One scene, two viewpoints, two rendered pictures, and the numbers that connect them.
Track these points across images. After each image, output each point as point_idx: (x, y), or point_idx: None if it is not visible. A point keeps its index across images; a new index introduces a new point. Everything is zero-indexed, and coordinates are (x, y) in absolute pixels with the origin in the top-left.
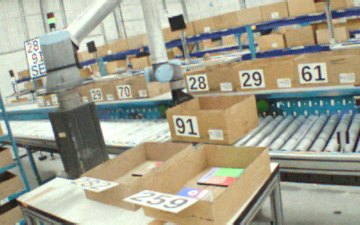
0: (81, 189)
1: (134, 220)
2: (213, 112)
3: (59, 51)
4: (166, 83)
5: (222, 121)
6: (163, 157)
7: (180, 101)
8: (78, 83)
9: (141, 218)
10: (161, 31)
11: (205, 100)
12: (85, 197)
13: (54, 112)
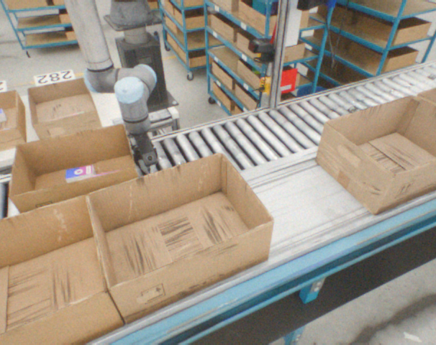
0: (109, 93)
1: (27, 103)
2: (38, 142)
3: None
4: (365, 185)
5: (29, 154)
6: (78, 128)
7: (129, 139)
8: (111, 20)
9: (24, 105)
10: (69, 16)
11: (120, 175)
12: (91, 93)
13: None
